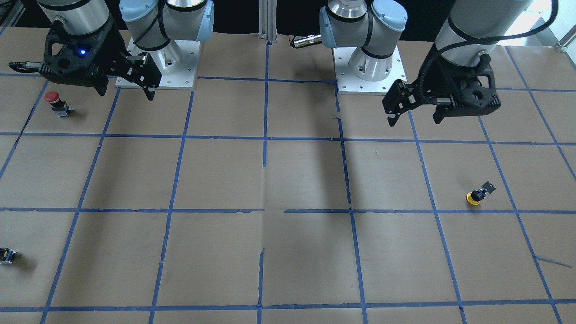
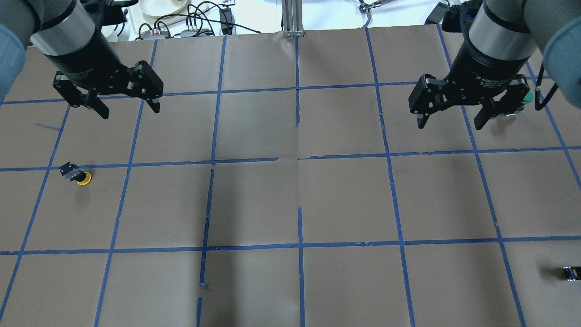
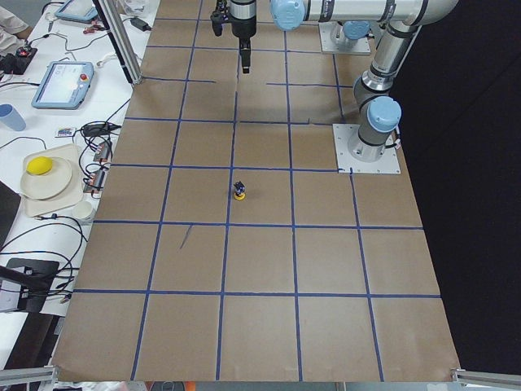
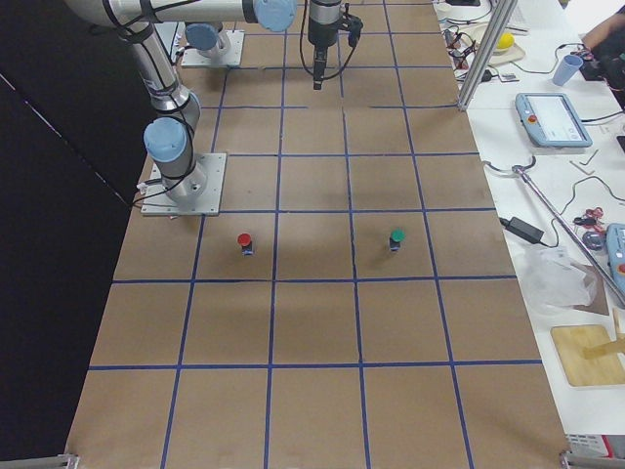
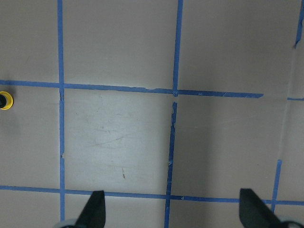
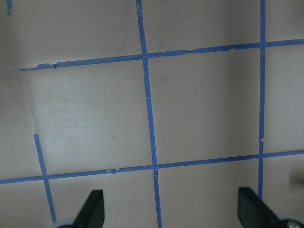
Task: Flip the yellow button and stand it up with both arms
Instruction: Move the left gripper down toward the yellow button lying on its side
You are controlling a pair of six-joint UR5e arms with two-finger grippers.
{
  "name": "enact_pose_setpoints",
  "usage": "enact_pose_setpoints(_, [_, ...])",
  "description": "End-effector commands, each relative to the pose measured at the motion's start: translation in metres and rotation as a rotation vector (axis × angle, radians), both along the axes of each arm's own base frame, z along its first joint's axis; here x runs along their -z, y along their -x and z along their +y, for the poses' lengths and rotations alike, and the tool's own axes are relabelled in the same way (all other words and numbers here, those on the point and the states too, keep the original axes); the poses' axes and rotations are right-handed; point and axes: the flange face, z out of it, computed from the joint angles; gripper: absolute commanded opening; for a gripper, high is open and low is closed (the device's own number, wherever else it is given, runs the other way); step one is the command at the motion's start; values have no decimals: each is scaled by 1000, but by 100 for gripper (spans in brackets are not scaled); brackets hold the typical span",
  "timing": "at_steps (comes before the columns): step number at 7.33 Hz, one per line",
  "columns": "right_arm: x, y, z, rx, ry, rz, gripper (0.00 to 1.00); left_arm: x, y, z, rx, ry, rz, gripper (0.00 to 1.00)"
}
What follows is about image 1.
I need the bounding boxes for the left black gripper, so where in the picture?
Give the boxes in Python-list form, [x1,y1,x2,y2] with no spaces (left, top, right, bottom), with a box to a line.
[382,54,502,127]

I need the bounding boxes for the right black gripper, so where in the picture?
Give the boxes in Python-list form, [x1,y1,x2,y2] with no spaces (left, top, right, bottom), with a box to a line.
[8,17,162,101]

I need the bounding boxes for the yellow push button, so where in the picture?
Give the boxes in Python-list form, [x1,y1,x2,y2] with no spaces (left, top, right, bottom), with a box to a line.
[466,182,496,206]

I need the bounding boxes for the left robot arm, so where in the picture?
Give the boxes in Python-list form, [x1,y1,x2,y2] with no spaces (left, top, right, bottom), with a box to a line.
[319,0,559,126]

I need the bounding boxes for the red push button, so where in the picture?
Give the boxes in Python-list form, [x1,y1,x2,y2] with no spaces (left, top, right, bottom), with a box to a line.
[44,91,71,117]

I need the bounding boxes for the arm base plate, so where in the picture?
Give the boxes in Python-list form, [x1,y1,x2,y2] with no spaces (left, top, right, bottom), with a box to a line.
[115,37,201,90]
[333,47,407,95]

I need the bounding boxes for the black braided cable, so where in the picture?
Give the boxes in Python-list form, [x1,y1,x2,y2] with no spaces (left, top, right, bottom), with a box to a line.
[418,0,559,86]

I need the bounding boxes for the aluminium frame post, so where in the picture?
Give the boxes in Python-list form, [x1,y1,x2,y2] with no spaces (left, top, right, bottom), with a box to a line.
[258,0,277,42]

